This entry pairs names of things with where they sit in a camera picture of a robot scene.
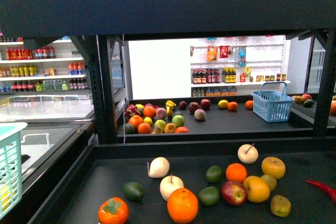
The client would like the light blue shopping basket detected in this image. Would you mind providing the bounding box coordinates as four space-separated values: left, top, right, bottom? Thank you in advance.
1 122 27 218

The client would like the blue basket on far shelf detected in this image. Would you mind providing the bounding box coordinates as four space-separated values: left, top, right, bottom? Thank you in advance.
251 81 295 123

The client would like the far fruit pile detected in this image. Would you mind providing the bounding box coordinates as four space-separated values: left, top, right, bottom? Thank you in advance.
119 100 189 134

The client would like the white pear left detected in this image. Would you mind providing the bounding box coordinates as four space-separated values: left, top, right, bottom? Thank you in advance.
147 157 170 178

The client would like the white apple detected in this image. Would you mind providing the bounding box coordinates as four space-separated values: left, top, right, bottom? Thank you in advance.
160 175 184 201

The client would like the green lime upper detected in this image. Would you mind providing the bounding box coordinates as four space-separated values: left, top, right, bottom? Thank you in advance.
205 165 223 183

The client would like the green lime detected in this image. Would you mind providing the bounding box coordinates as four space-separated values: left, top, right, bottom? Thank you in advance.
198 186 220 207
205 165 223 183

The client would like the white pear with stem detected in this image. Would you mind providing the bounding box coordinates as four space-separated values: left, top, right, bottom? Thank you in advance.
237 143 259 164

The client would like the dark green avocado left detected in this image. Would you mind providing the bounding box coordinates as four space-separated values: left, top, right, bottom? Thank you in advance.
123 182 145 202

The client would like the small tangerine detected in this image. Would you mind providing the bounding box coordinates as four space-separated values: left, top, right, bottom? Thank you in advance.
225 163 247 183

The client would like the green lime lower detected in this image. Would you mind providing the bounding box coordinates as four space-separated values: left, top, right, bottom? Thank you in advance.
198 186 220 207

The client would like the large orange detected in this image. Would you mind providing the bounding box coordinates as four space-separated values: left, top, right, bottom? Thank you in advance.
167 188 198 223

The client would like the red yellow apple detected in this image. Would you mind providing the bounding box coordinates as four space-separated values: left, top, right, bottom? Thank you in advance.
220 181 247 206

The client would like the yellow orange apple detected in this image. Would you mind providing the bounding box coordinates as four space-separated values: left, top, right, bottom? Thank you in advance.
243 176 270 204
261 156 286 180

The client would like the orange persimmon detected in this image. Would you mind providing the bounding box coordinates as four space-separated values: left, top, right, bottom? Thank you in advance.
98 197 129 224

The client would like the brown kiwi upper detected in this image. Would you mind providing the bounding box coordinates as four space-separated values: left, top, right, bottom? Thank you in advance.
260 174 277 191

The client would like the brown kiwi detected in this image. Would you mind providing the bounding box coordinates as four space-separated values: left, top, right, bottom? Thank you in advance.
270 195 291 218
260 174 277 191

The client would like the brown kiwi lower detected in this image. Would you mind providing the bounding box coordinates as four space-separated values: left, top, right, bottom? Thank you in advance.
270 195 291 218

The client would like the red chili pepper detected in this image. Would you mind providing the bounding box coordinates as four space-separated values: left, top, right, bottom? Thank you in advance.
306 180 336 204

